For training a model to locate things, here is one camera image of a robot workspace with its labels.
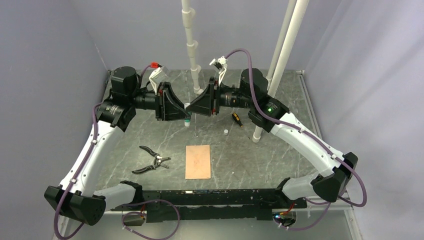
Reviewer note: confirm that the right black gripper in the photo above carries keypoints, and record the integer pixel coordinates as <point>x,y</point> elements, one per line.
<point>209,102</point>

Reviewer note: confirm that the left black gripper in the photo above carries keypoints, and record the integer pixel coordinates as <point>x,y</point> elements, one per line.
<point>168,106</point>

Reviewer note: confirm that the green white glue stick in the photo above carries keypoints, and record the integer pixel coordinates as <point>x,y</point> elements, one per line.
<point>187,121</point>

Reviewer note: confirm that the tan envelope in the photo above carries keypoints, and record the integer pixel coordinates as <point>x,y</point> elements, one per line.
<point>197,162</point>

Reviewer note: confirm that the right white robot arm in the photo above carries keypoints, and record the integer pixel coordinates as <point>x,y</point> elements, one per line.
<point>333,168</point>

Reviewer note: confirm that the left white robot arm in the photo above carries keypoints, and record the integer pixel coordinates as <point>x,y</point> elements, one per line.
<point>76,196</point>

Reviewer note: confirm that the yellow black screwdriver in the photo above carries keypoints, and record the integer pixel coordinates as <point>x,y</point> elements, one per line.
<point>238,121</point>

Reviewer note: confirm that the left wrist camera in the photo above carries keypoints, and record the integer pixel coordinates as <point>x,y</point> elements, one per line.
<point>159,74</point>

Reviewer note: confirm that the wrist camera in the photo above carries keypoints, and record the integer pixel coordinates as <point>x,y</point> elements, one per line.
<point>221,67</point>
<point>159,74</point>

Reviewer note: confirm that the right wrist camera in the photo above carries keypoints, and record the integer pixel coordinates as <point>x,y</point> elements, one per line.
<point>221,67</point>

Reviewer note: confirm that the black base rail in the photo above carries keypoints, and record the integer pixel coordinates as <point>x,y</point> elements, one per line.
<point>211,204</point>

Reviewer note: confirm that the white PVC pipe frame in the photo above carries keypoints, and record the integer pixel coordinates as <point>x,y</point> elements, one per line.
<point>292,21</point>

